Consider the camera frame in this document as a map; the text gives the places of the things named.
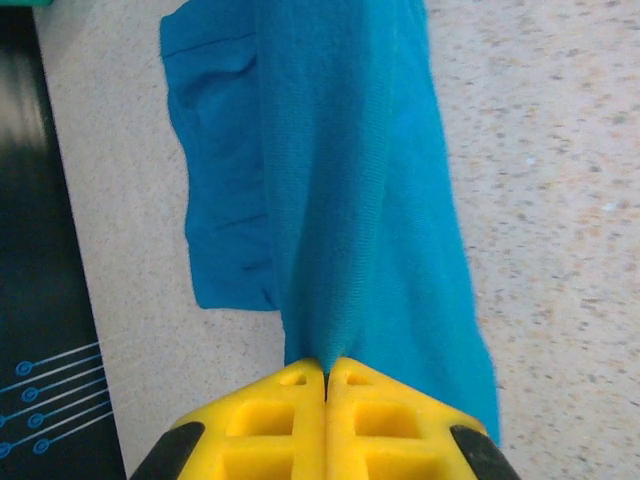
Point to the blue t-shirt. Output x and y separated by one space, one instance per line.
350 200

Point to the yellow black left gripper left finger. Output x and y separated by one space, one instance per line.
270 450

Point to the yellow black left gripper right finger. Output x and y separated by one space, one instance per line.
400 450

